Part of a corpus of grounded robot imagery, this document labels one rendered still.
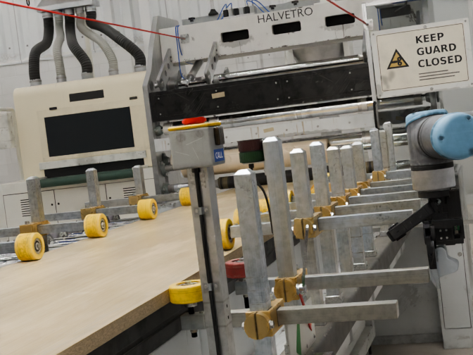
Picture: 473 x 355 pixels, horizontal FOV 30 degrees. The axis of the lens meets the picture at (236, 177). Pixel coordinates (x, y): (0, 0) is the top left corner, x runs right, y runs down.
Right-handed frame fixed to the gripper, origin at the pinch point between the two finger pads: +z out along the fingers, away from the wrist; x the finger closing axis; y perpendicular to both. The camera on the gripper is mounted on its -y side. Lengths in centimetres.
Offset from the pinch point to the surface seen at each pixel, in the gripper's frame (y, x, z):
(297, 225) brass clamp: -32.4, 16.4, -13.2
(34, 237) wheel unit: -114, 33, -14
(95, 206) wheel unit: -139, 127, -15
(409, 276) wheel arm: -5.1, -1.5, -2.1
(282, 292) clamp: -31.7, -8.5, -1.7
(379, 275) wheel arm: -11.5, -1.5, -2.7
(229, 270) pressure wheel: -44.6, -3.5, -6.5
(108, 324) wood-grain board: -51, -55, -7
